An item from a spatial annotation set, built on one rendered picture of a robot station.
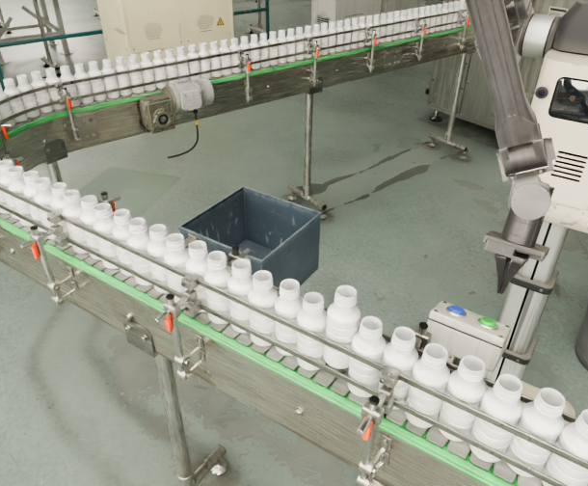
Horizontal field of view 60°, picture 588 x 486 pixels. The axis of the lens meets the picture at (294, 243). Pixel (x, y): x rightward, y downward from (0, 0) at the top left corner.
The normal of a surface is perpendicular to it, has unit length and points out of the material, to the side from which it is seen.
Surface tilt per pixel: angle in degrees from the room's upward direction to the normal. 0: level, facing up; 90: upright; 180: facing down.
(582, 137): 90
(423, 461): 90
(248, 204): 90
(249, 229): 90
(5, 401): 0
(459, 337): 70
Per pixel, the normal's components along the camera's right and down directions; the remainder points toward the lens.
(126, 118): 0.62, 0.45
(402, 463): -0.55, 0.47
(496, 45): -0.26, 0.63
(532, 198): -0.44, 0.16
